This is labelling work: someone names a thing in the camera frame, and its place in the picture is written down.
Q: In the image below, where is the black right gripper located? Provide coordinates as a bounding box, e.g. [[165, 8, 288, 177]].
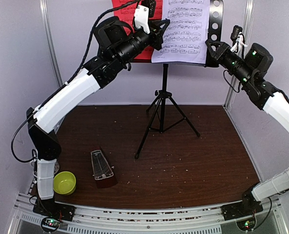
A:
[[205, 39, 254, 85]]

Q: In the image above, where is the white sheet music page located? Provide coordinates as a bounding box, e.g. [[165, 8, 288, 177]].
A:
[[152, 0, 210, 64]]

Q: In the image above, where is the red sheet music page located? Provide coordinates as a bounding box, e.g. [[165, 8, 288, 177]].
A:
[[111, 0, 164, 60]]

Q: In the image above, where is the brown wooden metronome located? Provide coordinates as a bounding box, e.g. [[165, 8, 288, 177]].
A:
[[91, 147, 118, 189]]

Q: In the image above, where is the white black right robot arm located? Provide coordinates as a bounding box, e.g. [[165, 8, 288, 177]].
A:
[[205, 39, 289, 215]]

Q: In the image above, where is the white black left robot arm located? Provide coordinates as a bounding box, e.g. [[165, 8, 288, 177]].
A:
[[28, 16, 170, 216]]

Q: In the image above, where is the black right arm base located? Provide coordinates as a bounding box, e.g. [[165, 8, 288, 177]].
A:
[[221, 195, 263, 221]]

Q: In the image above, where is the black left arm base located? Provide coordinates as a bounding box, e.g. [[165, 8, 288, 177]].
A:
[[33, 199, 76, 221]]

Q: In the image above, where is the lime green bowl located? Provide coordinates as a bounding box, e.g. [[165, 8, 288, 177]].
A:
[[53, 171, 77, 195]]

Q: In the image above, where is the patterned mug yellow inside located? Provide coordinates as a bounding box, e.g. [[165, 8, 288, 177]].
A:
[[30, 160, 60, 175]]

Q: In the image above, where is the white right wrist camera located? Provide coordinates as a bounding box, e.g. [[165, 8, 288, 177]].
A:
[[231, 25, 248, 53]]

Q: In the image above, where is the right aluminium frame post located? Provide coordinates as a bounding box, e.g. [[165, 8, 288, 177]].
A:
[[223, 0, 254, 109]]

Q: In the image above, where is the aluminium frame post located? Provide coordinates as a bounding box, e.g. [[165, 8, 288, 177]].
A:
[[223, 0, 254, 109], [39, 0, 64, 88]]

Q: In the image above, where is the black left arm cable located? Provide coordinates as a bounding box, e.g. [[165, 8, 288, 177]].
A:
[[10, 0, 142, 163]]

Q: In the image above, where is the left aluminium frame post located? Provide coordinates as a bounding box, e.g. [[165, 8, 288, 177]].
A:
[[39, 0, 64, 88]]

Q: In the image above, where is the aluminium front rail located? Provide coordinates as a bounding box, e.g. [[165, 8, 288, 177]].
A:
[[14, 192, 281, 234]]

